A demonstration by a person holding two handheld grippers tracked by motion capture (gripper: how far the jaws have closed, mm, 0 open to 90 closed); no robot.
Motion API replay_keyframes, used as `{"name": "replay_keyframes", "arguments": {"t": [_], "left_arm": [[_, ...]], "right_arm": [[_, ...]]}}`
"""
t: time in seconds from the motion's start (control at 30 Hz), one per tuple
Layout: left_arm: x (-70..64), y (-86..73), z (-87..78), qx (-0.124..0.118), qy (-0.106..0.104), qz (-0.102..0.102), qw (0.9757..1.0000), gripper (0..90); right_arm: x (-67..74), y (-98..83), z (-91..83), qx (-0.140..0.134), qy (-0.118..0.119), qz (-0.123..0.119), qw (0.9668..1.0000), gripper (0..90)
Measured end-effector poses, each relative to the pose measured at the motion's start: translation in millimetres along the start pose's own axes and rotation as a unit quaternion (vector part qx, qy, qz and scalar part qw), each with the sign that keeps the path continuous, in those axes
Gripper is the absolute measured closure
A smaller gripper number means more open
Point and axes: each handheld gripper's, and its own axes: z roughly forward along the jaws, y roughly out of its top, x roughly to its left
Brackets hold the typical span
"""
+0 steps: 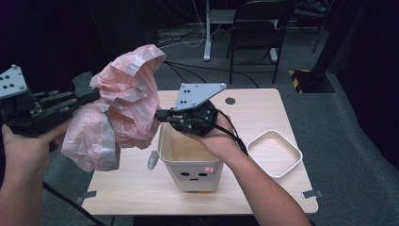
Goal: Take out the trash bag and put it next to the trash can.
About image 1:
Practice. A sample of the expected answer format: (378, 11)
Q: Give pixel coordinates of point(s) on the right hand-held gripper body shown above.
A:
(197, 117)

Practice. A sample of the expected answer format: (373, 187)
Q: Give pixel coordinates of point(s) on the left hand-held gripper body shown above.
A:
(19, 109)

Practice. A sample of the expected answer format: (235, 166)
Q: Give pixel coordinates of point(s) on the pink plastic bag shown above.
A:
(128, 94)

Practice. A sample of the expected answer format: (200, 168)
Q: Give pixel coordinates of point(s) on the white trash bin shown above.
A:
(191, 169)

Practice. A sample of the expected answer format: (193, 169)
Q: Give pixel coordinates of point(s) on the person's right hand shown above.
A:
(219, 142)

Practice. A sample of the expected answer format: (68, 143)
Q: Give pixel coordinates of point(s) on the person's left hand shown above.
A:
(25, 157)

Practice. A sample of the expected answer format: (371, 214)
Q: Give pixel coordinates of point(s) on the black table grommet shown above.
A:
(230, 100)

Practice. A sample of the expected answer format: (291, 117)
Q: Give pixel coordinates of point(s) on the black curtain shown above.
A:
(373, 78)
(47, 37)

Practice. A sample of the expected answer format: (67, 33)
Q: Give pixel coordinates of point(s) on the grey tape strip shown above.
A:
(86, 197)
(312, 194)

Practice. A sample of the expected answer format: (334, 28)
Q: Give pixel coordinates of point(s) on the black folding chair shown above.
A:
(255, 31)

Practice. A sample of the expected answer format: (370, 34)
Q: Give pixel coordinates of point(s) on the black striped stand base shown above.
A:
(313, 82)

